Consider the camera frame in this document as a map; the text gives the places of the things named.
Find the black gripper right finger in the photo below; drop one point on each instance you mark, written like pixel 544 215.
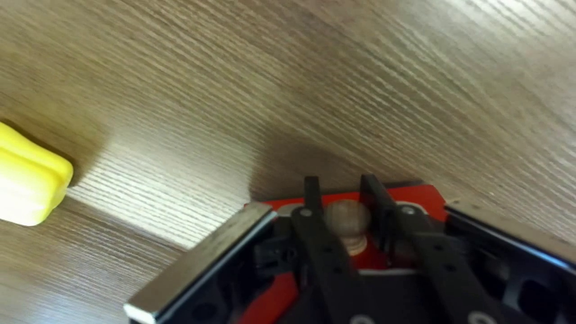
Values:
pixel 438 264

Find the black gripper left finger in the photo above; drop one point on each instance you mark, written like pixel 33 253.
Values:
pixel 327 259

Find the red drawer with wooden knob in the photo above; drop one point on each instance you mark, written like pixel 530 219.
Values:
pixel 352 226

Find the red box with white top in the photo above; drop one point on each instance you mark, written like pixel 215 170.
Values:
pixel 199 264

